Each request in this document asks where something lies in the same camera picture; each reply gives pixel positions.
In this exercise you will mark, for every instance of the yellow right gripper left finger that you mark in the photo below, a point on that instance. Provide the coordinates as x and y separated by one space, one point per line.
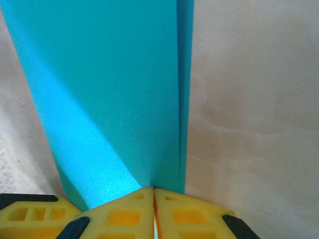
147 211

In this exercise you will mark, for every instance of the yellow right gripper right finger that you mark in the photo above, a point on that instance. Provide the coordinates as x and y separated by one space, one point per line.
164 216

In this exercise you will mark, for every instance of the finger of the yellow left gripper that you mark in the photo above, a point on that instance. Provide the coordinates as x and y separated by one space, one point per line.
37 229

